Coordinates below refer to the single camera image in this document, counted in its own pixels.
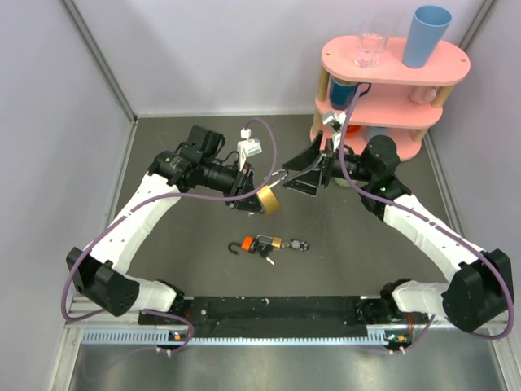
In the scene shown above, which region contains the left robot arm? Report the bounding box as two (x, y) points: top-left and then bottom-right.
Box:
(61, 123), (269, 323)

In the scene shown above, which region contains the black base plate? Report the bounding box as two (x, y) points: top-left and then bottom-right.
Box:
(137, 295), (431, 339)

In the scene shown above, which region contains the black white keychain charm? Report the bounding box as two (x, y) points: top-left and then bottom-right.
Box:
(281, 239), (309, 252)

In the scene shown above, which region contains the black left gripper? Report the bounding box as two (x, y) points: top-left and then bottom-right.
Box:
(200, 159), (265, 215)

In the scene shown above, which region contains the grey slotted cable duct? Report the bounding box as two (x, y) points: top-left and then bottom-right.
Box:
(81, 325), (411, 347)

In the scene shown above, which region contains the orange black hook lock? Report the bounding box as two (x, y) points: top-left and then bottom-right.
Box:
(227, 236), (268, 255)

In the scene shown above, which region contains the light green mug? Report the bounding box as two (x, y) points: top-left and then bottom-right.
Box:
(334, 178), (351, 188)

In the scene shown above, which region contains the large brass padlock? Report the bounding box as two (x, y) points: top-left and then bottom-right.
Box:
(256, 169), (288, 216)

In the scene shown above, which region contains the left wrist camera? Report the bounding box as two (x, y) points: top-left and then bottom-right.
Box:
(237, 128), (262, 166)

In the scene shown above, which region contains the clear drinking glass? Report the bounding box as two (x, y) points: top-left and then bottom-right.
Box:
(354, 20), (390, 68)

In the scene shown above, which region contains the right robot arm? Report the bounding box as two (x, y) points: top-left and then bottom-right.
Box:
(282, 133), (514, 333)

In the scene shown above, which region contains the dark blue mug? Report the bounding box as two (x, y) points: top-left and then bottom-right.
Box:
(329, 77), (372, 110)

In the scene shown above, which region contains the small brass padlock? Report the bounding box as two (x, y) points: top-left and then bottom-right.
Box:
(256, 235), (282, 249)

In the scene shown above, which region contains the pink mug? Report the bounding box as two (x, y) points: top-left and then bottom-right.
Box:
(409, 86), (438, 104)

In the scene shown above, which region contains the aluminium frame rail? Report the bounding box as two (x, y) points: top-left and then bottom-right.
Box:
(64, 294), (510, 330)

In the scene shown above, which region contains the pink three-tier shelf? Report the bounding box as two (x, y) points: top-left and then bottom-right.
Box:
(309, 36), (471, 161)

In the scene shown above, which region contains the orange bowl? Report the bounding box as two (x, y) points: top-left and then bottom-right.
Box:
(346, 125), (361, 137)

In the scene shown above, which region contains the light blue tall cup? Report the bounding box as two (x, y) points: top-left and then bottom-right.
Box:
(402, 5), (452, 68)

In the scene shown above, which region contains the small light blue cup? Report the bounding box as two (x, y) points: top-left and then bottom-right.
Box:
(366, 126), (387, 142)

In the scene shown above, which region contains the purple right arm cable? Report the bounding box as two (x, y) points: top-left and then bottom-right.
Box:
(338, 83), (516, 354)

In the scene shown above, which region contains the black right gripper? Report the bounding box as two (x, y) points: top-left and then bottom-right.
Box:
(282, 132), (374, 198)

